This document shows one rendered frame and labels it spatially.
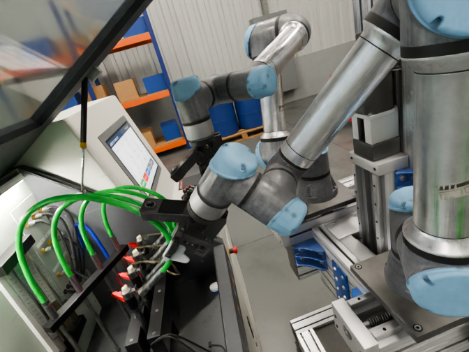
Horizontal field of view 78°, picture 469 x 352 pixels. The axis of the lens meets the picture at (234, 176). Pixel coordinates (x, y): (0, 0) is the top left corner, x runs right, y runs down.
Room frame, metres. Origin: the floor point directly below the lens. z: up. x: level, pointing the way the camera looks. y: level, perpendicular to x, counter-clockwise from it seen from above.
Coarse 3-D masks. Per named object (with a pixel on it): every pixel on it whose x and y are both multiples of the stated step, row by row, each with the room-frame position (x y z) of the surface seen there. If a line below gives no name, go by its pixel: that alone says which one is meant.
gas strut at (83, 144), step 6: (84, 78) 0.95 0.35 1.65; (84, 84) 0.95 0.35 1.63; (84, 90) 0.95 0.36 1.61; (84, 96) 0.95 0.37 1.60; (84, 102) 0.95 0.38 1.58; (84, 108) 0.95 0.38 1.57; (84, 114) 0.94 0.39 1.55; (84, 120) 0.94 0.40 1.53; (84, 126) 0.94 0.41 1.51; (84, 132) 0.94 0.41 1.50; (84, 138) 0.94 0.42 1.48; (84, 144) 0.94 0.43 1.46; (84, 192) 0.93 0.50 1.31
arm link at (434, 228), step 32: (416, 0) 0.32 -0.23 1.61; (448, 0) 0.30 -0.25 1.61; (416, 32) 0.34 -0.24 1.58; (448, 32) 0.30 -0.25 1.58; (416, 64) 0.35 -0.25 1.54; (448, 64) 0.32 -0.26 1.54; (416, 96) 0.36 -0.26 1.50; (448, 96) 0.32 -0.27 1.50; (416, 128) 0.36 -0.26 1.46; (448, 128) 0.32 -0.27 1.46; (416, 160) 0.36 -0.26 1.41; (448, 160) 0.32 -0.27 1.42; (416, 192) 0.36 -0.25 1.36; (448, 192) 0.32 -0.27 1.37; (416, 224) 0.36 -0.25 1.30; (448, 224) 0.32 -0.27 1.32; (416, 256) 0.34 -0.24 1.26; (448, 256) 0.31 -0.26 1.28; (416, 288) 0.32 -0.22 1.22; (448, 288) 0.30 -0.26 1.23
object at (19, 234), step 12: (36, 204) 0.61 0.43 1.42; (48, 204) 0.61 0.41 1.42; (120, 204) 0.59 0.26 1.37; (24, 216) 0.61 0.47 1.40; (168, 240) 0.59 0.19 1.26; (24, 264) 0.62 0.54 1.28; (168, 264) 0.59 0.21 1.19; (24, 276) 0.62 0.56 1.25; (36, 288) 0.62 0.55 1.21; (48, 300) 0.63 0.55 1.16
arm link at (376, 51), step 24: (384, 0) 0.47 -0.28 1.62; (384, 24) 0.46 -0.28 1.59; (360, 48) 0.49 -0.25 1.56; (384, 48) 0.46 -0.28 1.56; (336, 72) 0.51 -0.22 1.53; (360, 72) 0.48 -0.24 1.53; (384, 72) 0.47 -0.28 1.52; (336, 96) 0.50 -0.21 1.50; (360, 96) 0.49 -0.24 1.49; (312, 120) 0.52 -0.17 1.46; (336, 120) 0.50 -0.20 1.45; (288, 144) 0.55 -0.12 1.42; (312, 144) 0.52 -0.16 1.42; (288, 168) 0.54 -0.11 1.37
